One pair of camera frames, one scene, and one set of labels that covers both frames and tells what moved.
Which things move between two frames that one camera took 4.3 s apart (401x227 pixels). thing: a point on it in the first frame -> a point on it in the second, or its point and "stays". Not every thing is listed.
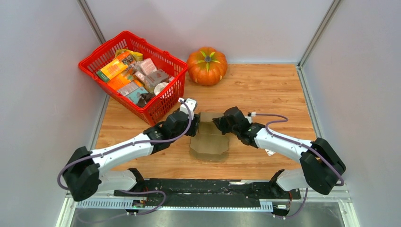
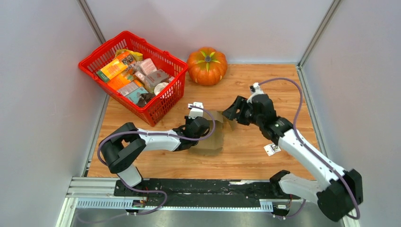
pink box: (147, 66) stays
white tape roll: (159, 87) stays
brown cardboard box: (210, 140) stays
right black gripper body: (223, 126) -> (245, 115)
